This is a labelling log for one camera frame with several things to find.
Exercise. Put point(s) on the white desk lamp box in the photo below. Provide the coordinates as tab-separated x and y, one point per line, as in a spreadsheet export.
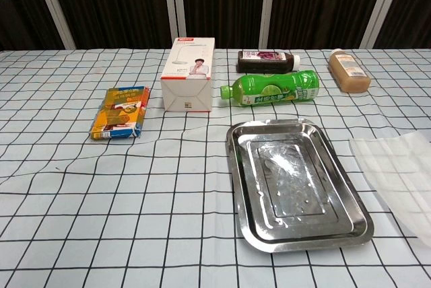
188	79

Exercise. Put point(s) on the green lime drink bottle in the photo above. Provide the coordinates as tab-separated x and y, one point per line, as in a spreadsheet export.
272	91

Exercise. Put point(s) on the dark brown pleated screen panel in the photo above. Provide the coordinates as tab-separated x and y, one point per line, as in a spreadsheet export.
222	5
410	12
20	8
320	5
114	5

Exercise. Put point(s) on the white translucent paper sheet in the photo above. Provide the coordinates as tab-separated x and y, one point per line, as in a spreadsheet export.
400	170

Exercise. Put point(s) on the dark purple juice bottle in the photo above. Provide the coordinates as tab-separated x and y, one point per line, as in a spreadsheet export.
262	61

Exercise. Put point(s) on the white screen frame post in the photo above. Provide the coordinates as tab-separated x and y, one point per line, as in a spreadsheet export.
380	5
54	7
267	5
175	5

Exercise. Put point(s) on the stainless steel rectangular tray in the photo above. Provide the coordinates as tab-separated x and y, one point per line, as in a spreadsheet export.
296	183

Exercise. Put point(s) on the tan liquid square bottle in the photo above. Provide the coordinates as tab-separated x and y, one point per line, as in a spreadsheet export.
350	72

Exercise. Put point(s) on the orange yellow snack packet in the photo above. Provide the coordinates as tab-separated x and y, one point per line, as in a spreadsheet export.
119	113

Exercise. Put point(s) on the white black checkered tablecloth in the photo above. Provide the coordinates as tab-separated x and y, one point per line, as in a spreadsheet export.
101	200

